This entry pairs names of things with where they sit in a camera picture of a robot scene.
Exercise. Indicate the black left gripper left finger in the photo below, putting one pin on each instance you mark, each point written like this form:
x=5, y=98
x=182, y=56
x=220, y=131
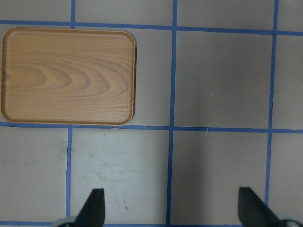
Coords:
x=92, y=213

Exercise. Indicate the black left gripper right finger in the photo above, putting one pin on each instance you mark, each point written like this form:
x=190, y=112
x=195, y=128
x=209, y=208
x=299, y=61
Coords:
x=253, y=212

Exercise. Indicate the wooden tray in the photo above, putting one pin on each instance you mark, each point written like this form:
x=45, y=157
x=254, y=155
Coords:
x=67, y=76

